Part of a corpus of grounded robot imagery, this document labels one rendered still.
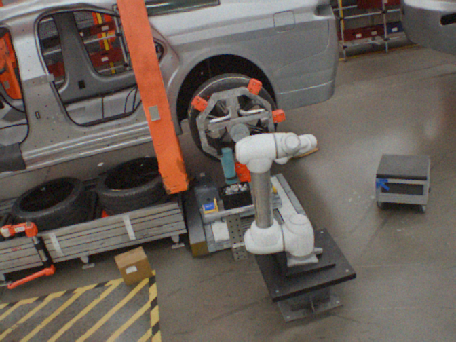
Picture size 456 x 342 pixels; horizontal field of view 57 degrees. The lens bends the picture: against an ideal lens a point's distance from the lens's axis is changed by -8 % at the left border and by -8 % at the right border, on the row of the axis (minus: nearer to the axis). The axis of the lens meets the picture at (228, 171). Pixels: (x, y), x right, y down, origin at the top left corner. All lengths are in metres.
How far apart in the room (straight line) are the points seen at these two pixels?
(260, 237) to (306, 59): 1.68
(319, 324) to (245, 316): 0.47
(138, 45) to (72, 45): 2.42
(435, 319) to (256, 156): 1.43
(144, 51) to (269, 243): 1.42
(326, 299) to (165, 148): 1.46
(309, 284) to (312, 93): 1.75
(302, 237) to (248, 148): 0.66
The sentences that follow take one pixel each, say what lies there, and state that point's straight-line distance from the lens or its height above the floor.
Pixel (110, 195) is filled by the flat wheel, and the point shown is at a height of 0.50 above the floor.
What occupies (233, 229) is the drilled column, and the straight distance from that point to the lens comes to 3.18.
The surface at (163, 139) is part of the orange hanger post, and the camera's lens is 3.12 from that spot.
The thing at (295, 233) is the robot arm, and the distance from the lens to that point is 2.56.
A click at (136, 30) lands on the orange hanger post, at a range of 2.94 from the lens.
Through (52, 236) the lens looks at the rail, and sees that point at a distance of 3.63.
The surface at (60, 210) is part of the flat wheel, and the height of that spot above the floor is 0.48.
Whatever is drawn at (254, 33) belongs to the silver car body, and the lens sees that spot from 3.55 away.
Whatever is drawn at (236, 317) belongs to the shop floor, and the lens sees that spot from 2.91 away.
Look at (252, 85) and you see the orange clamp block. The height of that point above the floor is 1.13.
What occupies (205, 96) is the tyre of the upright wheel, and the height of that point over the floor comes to 1.11.
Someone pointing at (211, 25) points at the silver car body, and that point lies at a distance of 3.48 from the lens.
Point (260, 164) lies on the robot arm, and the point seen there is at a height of 1.05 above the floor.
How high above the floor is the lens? 2.05
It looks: 26 degrees down
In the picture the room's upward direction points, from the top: 12 degrees counter-clockwise
